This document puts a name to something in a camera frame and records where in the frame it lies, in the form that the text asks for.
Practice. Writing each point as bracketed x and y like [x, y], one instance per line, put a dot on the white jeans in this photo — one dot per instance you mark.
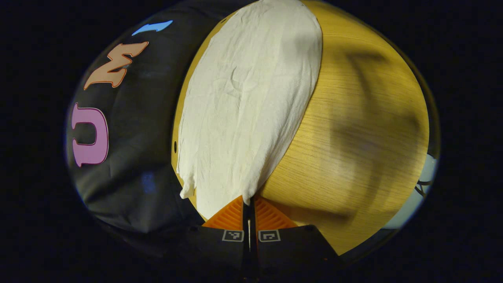
[243, 118]

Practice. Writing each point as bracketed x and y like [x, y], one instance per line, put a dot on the black backdrop cloth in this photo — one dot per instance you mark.
[149, 137]

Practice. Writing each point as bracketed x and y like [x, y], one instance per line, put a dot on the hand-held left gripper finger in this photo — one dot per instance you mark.
[254, 247]
[246, 243]

